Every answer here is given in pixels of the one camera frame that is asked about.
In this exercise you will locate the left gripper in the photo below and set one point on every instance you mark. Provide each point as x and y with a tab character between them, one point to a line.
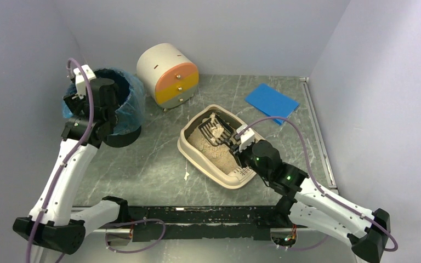
73	103

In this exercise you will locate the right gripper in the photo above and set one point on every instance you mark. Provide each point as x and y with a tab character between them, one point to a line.
243	154

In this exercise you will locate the litter clump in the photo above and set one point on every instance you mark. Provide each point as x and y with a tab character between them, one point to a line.
216	129

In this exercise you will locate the black litter scoop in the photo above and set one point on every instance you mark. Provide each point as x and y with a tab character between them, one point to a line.
228	131

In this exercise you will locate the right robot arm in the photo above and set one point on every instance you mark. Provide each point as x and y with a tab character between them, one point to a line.
303	203

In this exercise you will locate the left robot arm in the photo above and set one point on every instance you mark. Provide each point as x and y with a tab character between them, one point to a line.
51	223

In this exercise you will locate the sand litter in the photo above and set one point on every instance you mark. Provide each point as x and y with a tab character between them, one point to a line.
220	156

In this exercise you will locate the beige litter box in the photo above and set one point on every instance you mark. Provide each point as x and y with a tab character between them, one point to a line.
233	180

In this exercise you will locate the blue flat pad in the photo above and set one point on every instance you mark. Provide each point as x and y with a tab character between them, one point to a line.
273	104

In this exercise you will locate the cylindrical mini drawer cabinet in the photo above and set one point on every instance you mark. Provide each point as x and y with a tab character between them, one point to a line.
168	75

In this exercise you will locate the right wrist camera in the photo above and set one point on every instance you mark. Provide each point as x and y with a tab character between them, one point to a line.
246	136

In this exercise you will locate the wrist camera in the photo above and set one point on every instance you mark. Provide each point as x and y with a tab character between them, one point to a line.
246	136
82	78

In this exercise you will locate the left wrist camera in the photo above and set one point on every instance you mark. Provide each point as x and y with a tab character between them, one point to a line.
82	78

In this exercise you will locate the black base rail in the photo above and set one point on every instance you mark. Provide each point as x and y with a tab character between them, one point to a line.
211	222

